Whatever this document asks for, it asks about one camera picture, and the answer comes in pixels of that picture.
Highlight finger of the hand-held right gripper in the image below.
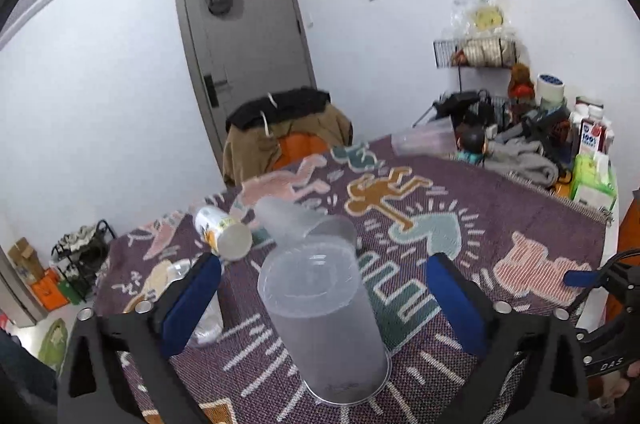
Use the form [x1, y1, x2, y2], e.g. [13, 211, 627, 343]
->
[564, 248, 640, 305]

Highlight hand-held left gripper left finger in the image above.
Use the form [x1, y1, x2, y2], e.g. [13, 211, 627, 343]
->
[57, 251, 223, 424]

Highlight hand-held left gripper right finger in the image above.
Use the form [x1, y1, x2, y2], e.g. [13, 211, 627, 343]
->
[425, 253, 591, 424]

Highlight translucent plastic cup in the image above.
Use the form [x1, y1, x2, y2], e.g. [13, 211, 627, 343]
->
[257, 239, 392, 405]
[254, 197, 359, 256]

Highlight person's right hand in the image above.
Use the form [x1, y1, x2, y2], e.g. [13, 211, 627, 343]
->
[602, 371, 640, 424]

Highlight clear plastic bottle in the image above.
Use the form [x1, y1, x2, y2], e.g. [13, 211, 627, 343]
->
[165, 258, 224, 348]

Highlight white and yellow can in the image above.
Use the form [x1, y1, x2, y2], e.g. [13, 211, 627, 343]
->
[194, 205, 254, 261]

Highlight printed purple blanket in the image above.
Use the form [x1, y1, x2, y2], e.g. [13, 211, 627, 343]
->
[95, 134, 619, 424]

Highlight green tissue pack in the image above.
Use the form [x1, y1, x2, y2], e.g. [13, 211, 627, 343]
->
[569, 153, 617, 211]

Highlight black shoe rack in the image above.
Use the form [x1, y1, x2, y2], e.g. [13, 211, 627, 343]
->
[51, 219, 119, 303]

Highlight green box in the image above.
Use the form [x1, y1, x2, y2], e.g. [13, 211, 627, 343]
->
[57, 279, 84, 305]

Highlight grey cloth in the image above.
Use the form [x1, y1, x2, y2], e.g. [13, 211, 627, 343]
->
[481, 135, 562, 188]

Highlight orange box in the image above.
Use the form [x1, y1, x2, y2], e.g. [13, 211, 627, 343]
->
[30, 269, 69, 311]

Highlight white and red juice carton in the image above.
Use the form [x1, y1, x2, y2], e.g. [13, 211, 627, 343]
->
[576, 104, 614, 158]

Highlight green floor mat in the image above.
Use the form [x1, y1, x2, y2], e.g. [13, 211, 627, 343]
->
[38, 317, 69, 373]

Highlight dark-haired doll figure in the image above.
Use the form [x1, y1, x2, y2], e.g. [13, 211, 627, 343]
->
[454, 123, 491, 163]

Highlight brown jacket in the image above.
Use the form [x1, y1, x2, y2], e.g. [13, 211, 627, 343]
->
[222, 104, 354, 188]

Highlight clear plastic container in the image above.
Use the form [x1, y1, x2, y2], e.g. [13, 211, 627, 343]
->
[391, 123, 454, 157]

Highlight cardboard boxes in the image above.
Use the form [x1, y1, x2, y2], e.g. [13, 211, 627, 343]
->
[7, 237, 46, 286]

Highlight dark cloth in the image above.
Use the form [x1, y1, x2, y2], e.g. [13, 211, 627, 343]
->
[0, 329, 59, 406]

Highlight orange chair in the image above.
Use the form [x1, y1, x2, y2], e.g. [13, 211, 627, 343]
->
[276, 131, 329, 170]

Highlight white tape roll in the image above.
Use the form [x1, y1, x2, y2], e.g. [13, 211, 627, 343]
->
[536, 73, 569, 110]

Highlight black bag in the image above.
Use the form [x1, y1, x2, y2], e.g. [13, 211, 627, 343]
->
[439, 90, 497, 131]

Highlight brown stuffed toy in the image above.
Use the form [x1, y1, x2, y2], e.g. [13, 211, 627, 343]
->
[507, 63, 536, 100]

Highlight black jacket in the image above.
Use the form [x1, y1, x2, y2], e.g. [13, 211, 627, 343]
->
[225, 88, 331, 133]

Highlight grey door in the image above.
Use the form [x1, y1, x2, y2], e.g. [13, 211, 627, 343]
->
[171, 0, 319, 166]

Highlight clear plastic bag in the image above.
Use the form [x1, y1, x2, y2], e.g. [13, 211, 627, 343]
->
[450, 0, 516, 40]

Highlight black door lock handle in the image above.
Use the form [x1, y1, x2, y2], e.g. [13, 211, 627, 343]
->
[202, 74, 234, 108]

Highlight black wire shelf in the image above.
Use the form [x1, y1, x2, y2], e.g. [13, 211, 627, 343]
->
[432, 37, 522, 70]

